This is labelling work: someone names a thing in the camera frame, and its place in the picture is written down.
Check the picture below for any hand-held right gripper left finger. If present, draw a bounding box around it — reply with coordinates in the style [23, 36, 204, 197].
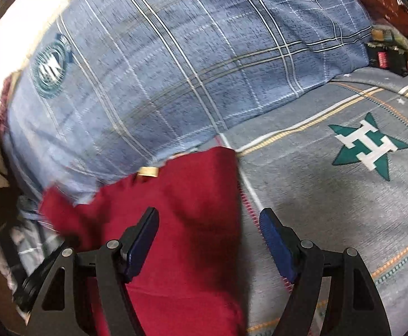
[12, 207, 160, 336]

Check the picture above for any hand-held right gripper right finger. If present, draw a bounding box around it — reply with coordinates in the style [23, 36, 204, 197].
[259, 208, 393, 336]

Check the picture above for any red garment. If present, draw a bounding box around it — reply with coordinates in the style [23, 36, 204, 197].
[39, 146, 247, 336]

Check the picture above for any grey star print bedsheet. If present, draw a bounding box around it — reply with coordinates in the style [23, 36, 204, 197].
[220, 67, 408, 336]

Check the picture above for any grey plaid cloth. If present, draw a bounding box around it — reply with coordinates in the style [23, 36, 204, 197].
[0, 196, 63, 323]

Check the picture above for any blue plaid pillow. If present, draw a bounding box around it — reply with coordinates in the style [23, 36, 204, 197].
[1, 0, 373, 206]

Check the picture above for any black box with red label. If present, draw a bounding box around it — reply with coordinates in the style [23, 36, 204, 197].
[365, 42, 408, 77]

